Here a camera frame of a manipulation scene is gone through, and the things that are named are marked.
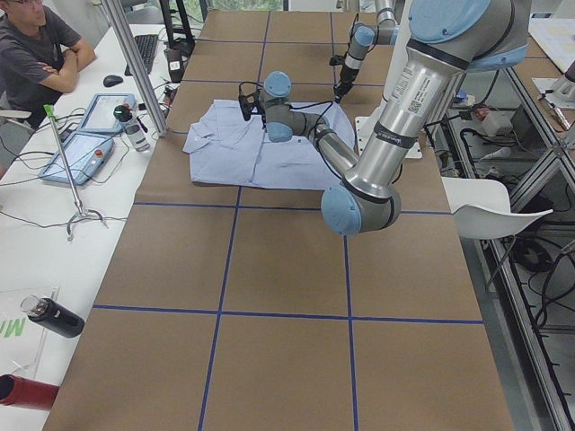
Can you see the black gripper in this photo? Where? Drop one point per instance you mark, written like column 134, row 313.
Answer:
column 345, row 76
column 264, row 122

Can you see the blue striped button shirt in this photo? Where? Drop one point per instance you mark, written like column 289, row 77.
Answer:
column 227, row 150

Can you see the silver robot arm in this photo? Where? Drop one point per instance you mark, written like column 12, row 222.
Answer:
column 448, row 38
column 362, row 39

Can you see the black keyboard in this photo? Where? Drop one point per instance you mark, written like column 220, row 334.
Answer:
column 147, row 47

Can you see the clear water bottle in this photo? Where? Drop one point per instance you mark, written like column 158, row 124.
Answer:
column 135, row 134

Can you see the black computer mouse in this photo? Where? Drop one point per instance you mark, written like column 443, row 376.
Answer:
column 111, row 80

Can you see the far teach pendant tablet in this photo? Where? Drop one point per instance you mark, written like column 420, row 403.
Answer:
column 99, row 118

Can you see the teach pendant tablet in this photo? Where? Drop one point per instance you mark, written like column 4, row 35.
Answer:
column 99, row 118
column 85, row 152

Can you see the near teach pendant tablet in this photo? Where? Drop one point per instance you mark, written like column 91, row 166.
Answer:
column 85, row 152

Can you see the white plastic chair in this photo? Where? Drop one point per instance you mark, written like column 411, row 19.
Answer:
column 482, row 211

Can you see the metal reacher grabber tool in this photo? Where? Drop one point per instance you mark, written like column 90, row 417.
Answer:
column 82, row 213

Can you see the brown paper table cover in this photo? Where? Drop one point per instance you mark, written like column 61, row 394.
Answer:
column 228, row 308

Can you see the seated person grey shirt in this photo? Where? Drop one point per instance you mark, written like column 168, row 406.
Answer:
column 41, row 57

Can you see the black thermos bottle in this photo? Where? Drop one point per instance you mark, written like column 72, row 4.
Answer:
column 52, row 316

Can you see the red bottle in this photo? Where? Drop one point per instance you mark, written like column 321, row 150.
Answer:
column 25, row 393

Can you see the grey aluminium frame post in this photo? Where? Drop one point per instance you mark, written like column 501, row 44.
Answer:
column 119, row 23

